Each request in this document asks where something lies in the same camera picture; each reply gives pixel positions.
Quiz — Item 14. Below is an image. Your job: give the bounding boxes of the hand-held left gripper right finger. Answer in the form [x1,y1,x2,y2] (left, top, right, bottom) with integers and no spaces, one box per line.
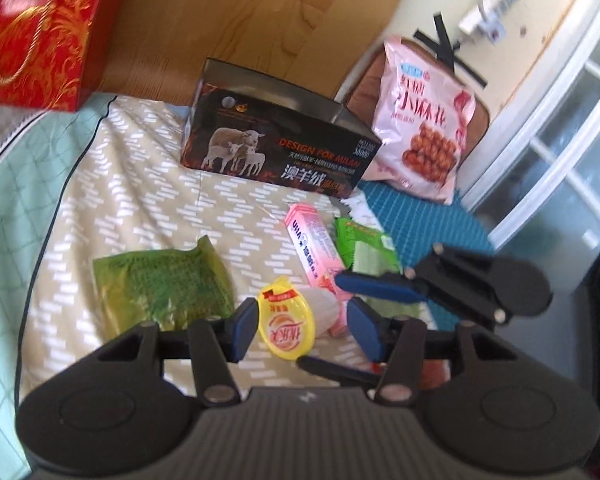
[346,298,518,407]

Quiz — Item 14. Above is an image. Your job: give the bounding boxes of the wooden headboard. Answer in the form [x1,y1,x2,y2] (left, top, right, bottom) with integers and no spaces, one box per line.
[100,0,426,106]

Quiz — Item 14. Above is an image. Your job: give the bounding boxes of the white framed glass door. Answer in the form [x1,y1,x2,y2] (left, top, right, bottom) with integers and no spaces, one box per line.
[460,0,600,311]

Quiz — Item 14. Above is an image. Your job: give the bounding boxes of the black tape strips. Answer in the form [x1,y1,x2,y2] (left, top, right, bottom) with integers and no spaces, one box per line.
[414,12,488,88]

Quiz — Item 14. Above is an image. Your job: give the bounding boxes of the pink drink carton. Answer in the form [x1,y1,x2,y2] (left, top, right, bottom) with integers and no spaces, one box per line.
[284,203,353,338]

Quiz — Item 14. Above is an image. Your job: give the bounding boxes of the large pink snack bag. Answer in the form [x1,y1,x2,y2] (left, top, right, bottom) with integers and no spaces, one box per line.
[362,36,477,206]

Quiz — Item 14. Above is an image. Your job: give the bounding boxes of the red gold gift box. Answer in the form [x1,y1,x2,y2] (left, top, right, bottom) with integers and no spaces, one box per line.
[0,0,141,113]

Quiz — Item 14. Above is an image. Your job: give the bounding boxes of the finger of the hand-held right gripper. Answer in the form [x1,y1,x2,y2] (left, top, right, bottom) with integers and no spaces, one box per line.
[336,244,506,328]
[296,355,383,386]

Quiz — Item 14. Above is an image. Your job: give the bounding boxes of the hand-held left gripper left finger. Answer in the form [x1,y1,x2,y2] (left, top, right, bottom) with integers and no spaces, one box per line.
[99,297,260,408]

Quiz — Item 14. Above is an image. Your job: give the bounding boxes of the light green quilt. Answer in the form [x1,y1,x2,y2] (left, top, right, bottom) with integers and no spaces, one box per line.
[0,92,116,480]

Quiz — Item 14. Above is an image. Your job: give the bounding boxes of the olive green snack packet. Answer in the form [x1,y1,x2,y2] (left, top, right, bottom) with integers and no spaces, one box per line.
[91,235,236,341]

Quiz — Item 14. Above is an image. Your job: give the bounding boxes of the beige patterned blanket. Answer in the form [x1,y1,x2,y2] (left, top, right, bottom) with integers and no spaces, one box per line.
[17,94,431,411]

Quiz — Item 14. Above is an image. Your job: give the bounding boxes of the black sheep print box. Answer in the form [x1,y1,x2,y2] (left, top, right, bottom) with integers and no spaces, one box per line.
[180,58,383,200]

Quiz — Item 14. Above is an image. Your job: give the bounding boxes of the green leaf print packet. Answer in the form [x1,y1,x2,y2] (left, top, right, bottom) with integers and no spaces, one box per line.
[334,216,403,276]

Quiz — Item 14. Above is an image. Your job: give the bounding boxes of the yellow lid jelly cup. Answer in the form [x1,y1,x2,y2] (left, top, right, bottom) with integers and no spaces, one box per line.
[257,276,342,361]

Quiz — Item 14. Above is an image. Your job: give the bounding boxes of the white wall-mounted device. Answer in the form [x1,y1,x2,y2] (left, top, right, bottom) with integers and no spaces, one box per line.
[457,0,523,43]

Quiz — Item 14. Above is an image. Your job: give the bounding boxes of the teal checked mat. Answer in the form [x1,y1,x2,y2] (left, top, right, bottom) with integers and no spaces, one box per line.
[355,180,496,273]

